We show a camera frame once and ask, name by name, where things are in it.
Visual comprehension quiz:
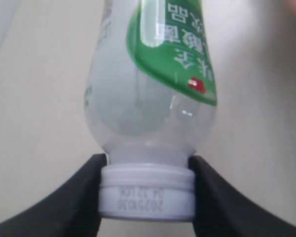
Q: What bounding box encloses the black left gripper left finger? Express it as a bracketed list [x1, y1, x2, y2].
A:
[0, 154, 107, 237]

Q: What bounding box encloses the white bottle green label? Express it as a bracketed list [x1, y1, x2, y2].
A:
[84, 0, 218, 222]

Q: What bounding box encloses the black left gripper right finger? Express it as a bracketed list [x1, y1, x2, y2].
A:
[188, 156, 296, 237]

